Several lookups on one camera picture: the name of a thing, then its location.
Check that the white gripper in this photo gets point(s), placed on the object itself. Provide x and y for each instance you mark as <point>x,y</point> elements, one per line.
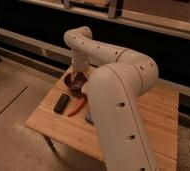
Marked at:
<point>80,63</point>

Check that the dark purple ceramic bowl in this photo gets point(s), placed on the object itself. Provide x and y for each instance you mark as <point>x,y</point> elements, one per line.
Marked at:
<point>75,88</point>

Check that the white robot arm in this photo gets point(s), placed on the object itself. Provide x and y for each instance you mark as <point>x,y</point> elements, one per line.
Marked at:
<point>112,91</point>

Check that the orange carrot-shaped object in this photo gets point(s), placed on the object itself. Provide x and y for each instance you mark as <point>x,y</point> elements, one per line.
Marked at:
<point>78,106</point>

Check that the black rectangular remote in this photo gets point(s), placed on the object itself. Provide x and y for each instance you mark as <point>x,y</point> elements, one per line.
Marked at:
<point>61,103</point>

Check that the wooden table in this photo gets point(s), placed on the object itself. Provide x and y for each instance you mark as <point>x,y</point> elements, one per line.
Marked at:
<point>158,109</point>

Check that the blue sponge block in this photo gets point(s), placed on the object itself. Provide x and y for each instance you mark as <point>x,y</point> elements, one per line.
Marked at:
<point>89,119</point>

